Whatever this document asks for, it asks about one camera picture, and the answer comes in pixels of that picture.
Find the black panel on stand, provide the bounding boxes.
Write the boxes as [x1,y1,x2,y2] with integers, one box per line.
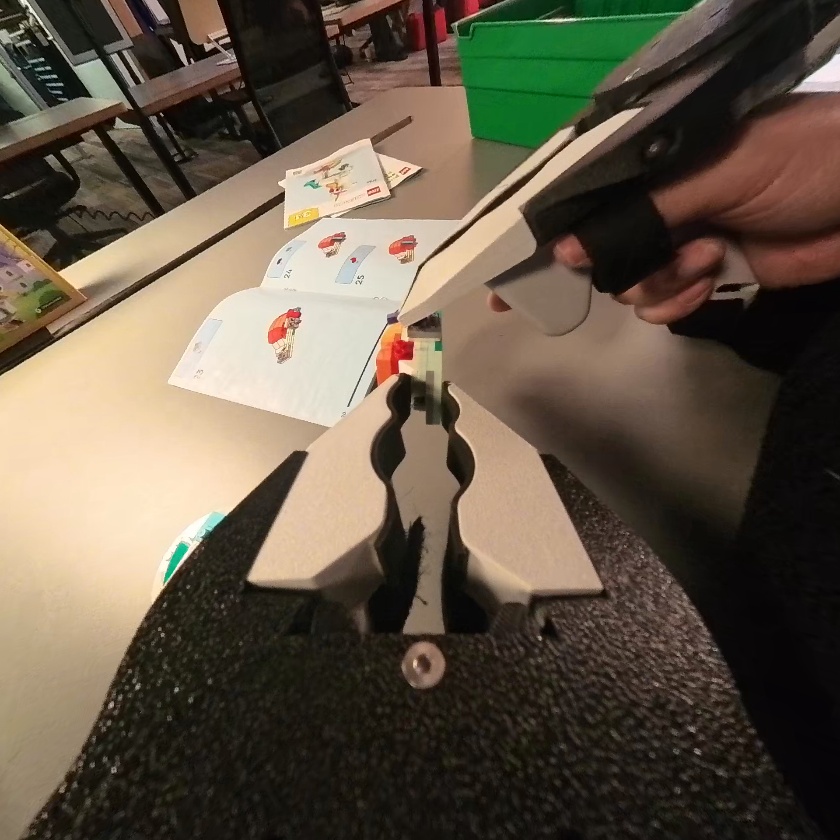
[49,0,199,201]

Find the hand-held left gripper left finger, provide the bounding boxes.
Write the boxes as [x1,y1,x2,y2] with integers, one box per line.
[246,374,403,632]

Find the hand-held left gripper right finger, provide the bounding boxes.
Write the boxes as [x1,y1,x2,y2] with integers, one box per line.
[444,384,605,629]

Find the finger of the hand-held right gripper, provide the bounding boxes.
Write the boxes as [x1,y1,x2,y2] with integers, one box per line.
[455,107,648,242]
[397,209,594,337]

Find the folded instruction leaflet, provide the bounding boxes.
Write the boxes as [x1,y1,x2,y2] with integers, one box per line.
[377,154,424,193]

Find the green plastic bin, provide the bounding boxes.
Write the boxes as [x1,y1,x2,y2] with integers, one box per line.
[451,0,698,149]

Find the multicolour lego assembly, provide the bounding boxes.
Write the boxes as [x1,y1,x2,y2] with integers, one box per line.
[375,311,448,427]

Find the round white lego base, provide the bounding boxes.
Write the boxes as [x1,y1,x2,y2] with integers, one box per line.
[151,511,228,602]

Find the open instruction booklet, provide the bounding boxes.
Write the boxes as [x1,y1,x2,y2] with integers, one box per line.
[168,218,464,427]

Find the closed instruction booklet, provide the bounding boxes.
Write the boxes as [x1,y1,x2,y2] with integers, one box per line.
[279,139,393,231]

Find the person's right hand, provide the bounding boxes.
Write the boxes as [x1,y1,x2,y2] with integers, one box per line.
[489,91,840,325]

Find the black mesh chair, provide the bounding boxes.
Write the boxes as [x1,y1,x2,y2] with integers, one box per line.
[217,0,357,153]

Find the red canisters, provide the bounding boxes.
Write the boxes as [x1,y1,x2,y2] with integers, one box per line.
[406,0,484,51]

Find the yellow lego box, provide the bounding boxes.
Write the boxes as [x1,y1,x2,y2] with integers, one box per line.
[0,223,88,355]

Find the person's right forearm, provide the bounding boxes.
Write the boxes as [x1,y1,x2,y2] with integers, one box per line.
[666,279,840,395]

